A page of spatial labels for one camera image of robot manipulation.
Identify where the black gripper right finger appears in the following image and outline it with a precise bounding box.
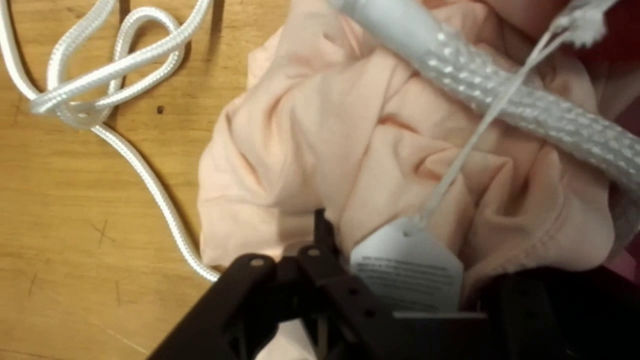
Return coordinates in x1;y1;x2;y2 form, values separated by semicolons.
465;266;640;360

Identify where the orange white object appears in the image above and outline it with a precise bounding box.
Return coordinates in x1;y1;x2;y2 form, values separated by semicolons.
347;0;640;317

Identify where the peach cloth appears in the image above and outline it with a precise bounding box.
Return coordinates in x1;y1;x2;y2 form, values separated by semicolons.
196;0;631;360

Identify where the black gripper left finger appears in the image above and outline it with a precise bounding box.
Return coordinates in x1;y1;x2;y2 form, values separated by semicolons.
148;208;396;360

